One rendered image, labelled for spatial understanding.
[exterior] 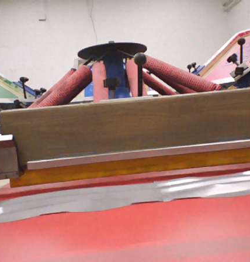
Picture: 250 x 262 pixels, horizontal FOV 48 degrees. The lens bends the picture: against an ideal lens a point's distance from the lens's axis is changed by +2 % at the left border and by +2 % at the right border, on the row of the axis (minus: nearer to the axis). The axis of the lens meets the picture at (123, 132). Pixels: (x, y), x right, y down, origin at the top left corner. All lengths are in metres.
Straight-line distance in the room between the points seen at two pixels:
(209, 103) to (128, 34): 4.33
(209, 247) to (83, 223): 0.10
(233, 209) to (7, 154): 0.25
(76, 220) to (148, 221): 0.06
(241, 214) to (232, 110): 0.17
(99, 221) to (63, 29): 4.54
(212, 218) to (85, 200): 0.12
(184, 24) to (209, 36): 0.45
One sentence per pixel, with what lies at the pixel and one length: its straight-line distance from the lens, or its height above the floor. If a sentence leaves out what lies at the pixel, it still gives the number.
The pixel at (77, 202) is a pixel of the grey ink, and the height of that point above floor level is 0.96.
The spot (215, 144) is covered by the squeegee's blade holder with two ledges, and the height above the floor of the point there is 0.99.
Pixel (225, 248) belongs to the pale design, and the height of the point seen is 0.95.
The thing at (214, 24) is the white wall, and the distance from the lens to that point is 5.01.
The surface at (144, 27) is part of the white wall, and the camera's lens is 4.73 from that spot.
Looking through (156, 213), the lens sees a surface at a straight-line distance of 0.25.
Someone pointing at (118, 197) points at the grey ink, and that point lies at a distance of 0.29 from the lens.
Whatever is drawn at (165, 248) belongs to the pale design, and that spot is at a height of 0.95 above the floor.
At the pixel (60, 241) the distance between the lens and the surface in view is 0.22.
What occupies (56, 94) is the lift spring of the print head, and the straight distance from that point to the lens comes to 1.01.
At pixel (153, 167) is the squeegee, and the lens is 0.37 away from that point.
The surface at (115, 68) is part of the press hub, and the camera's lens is 1.19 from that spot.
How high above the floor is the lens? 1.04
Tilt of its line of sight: 4 degrees down
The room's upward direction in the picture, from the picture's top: 5 degrees counter-clockwise
